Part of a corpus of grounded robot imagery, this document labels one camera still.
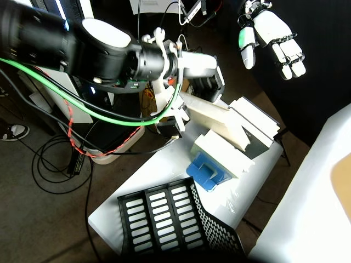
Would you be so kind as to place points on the beige book small black print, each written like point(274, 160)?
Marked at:
point(216, 120)

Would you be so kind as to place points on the black book grey label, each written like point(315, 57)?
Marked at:
point(229, 148)

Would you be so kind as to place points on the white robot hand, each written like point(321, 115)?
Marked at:
point(271, 27)
point(200, 65)

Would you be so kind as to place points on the white FASHION spine book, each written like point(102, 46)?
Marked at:
point(251, 119)

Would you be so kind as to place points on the white robot body column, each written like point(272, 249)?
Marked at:
point(79, 109)

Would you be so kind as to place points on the person's foot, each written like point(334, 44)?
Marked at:
point(16, 131)

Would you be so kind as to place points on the pale green book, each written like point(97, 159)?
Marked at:
point(216, 161)

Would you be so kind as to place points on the clear plastic film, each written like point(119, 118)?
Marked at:
point(231, 204)

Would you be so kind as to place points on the black plastic file holder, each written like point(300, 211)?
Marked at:
point(147, 205)

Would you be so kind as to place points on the small brown cardboard box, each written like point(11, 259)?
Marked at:
point(149, 107)

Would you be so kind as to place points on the brown cardboard sheet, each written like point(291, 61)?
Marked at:
point(342, 186)

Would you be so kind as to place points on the black power strip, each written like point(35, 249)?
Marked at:
point(76, 164)

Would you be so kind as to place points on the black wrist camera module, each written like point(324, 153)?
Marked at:
point(167, 128)

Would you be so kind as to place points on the blue transparent bookend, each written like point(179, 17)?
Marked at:
point(203, 178)

